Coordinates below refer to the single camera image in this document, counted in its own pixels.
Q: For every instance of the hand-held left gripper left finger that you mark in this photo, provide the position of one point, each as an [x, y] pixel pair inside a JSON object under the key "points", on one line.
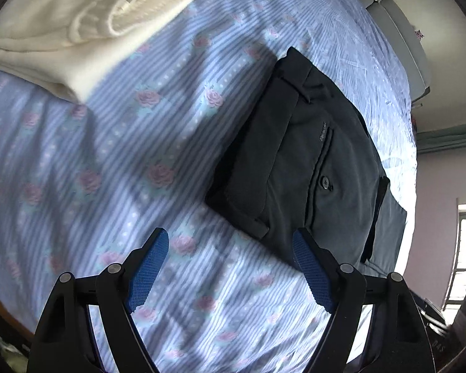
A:
{"points": [[147, 272]]}

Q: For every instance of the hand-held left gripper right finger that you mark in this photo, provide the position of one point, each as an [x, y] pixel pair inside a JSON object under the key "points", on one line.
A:
{"points": [[314, 272]]}

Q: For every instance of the black pants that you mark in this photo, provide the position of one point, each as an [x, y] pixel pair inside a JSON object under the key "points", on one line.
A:
{"points": [[295, 155]]}

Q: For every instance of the blue striped floral bed sheet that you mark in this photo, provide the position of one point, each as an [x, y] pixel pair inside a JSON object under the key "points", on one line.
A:
{"points": [[101, 155]]}

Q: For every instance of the green curtain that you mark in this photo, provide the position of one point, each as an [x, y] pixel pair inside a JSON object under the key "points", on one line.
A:
{"points": [[450, 138]]}

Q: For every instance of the small purple toy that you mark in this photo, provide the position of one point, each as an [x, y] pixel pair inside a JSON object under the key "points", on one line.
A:
{"points": [[419, 35]]}

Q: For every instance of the white folded garment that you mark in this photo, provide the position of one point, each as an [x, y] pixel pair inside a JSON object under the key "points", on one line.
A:
{"points": [[54, 27]]}

